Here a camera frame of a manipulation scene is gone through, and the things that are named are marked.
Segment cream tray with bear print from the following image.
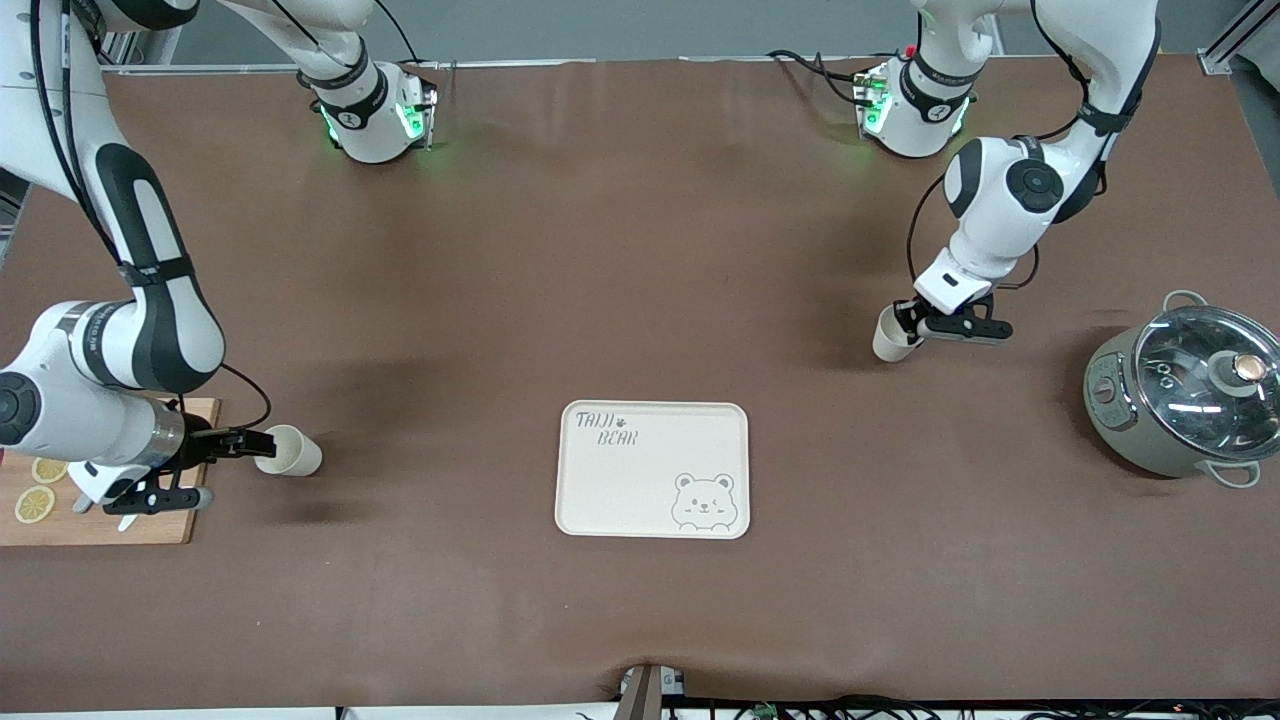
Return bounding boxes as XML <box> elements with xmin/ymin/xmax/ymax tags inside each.
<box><xmin>555</xmin><ymin>400</ymin><xmax>751</xmax><ymax>541</ymax></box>

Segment wooden cutting board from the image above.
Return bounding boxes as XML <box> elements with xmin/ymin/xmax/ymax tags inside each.
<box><xmin>0</xmin><ymin>398</ymin><xmax>221</xmax><ymax>546</ymax></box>

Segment glass pot lid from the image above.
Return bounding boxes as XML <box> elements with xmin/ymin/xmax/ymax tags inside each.
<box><xmin>1133</xmin><ymin>305</ymin><xmax>1280</xmax><ymax>461</ymax></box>

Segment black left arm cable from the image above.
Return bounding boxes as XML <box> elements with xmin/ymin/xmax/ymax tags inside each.
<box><xmin>905</xmin><ymin>0</ymin><xmax>1163</xmax><ymax>293</ymax></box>

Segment black base cable bundle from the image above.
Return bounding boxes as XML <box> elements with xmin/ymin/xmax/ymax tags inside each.
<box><xmin>768</xmin><ymin>48</ymin><xmax>869</xmax><ymax>109</ymax></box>

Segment aluminium frame profile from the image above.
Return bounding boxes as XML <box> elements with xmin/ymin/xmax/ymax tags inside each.
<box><xmin>1197</xmin><ymin>0</ymin><xmax>1280</xmax><ymax>76</ymax></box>
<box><xmin>95</xmin><ymin>25</ymin><xmax>186</xmax><ymax>73</ymax></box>

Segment silver table edge rail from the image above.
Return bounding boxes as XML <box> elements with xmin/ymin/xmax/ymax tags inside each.
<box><xmin>100</xmin><ymin>58</ymin><xmax>901</xmax><ymax>76</ymax></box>

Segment thin black base cable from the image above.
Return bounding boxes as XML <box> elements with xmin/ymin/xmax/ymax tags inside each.
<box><xmin>372</xmin><ymin>0</ymin><xmax>421</xmax><ymax>66</ymax></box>

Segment metal bracket at table edge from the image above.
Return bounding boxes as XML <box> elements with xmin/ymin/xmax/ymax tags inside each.
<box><xmin>615</xmin><ymin>663</ymin><xmax>689</xmax><ymax>720</ymax></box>

